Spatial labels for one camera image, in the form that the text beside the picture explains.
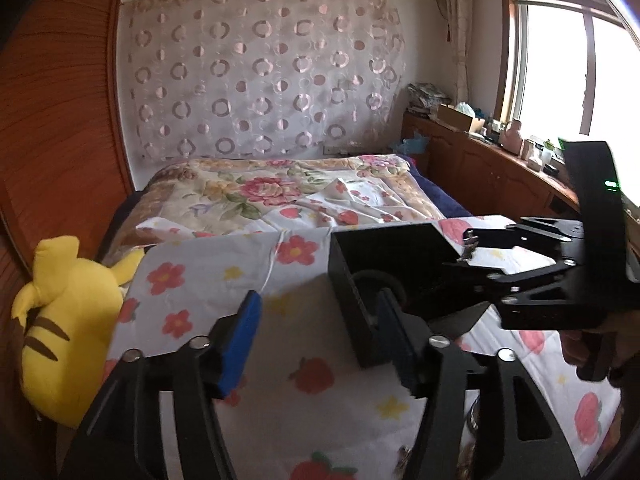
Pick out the strawberry print white sheet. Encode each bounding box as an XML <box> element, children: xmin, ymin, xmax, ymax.
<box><xmin>103</xmin><ymin>216</ymin><xmax>620</xmax><ymax>479</ymax></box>

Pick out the yellow striped plush toy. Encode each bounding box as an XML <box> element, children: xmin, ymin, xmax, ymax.
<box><xmin>11</xmin><ymin>235</ymin><xmax>144</xmax><ymax>428</ymax></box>

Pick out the wooden sideboard cabinet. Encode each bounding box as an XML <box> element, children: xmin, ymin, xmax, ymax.
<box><xmin>401</xmin><ymin>112</ymin><xmax>579</xmax><ymax>220</ymax></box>

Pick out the side window curtain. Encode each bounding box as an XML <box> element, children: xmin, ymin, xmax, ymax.
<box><xmin>446</xmin><ymin>0</ymin><xmax>473</xmax><ymax>102</ymax></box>

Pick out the pink kettle jug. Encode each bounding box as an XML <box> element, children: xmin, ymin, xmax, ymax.
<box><xmin>499</xmin><ymin>119</ymin><xmax>523</xmax><ymax>156</ymax></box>

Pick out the stack of papers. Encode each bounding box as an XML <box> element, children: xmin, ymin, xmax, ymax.
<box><xmin>407</xmin><ymin>82</ymin><xmax>451</xmax><ymax>115</ymax></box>

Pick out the floral quilt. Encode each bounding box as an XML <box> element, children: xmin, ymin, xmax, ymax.
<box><xmin>98</xmin><ymin>155</ymin><xmax>445</xmax><ymax>264</ymax></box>

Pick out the window with frame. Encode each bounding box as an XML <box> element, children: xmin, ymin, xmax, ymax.
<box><xmin>502</xmin><ymin>0</ymin><xmax>639</xmax><ymax>205</ymax></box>

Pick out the silver engraved bangle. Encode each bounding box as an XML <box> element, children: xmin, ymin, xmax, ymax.
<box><xmin>465</xmin><ymin>398</ymin><xmax>480</xmax><ymax>437</ymax></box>

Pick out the black open jewelry box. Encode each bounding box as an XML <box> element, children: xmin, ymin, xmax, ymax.
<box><xmin>328</xmin><ymin>223</ymin><xmax>488</xmax><ymax>368</ymax></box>

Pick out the person's right hand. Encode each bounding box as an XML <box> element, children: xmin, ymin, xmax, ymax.
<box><xmin>560</xmin><ymin>310</ymin><xmax>639</xmax><ymax>382</ymax></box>

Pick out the pink circle pattern curtain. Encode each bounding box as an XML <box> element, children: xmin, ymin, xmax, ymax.
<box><xmin>119</xmin><ymin>0</ymin><xmax>405</xmax><ymax>163</ymax></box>

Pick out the blue plastic bag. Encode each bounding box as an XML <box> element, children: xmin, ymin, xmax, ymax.
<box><xmin>390</xmin><ymin>130</ymin><xmax>430</xmax><ymax>156</ymax></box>

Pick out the dark blue blanket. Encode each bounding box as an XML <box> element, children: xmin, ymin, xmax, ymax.
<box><xmin>401</xmin><ymin>155</ymin><xmax>473</xmax><ymax>219</ymax></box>

